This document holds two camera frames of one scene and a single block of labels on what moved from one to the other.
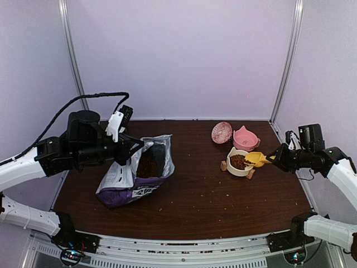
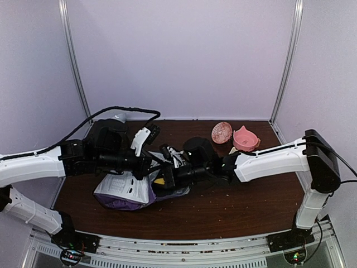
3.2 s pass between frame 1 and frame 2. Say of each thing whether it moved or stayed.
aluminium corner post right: stayed
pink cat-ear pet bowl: stayed
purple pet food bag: moved
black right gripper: moved
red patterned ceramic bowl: stayed
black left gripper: moved
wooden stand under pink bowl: stayed
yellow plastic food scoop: moved
